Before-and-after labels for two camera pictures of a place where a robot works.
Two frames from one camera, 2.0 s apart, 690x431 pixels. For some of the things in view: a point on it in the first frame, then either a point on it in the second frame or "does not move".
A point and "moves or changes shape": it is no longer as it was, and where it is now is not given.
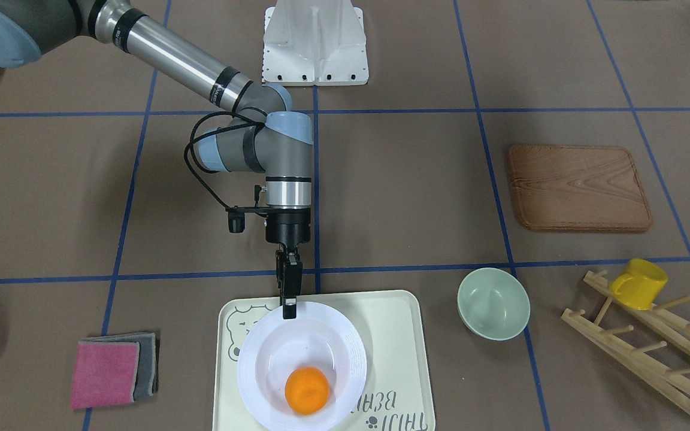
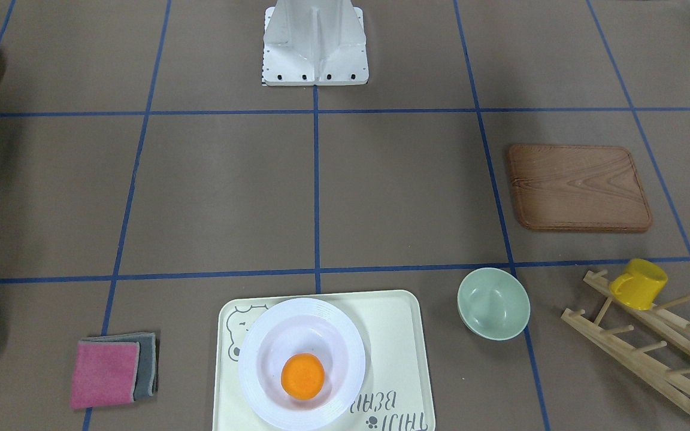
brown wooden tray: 578,188 does not move
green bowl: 493,304 does not move
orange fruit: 307,390 moves or changes shape
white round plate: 321,337 does not move
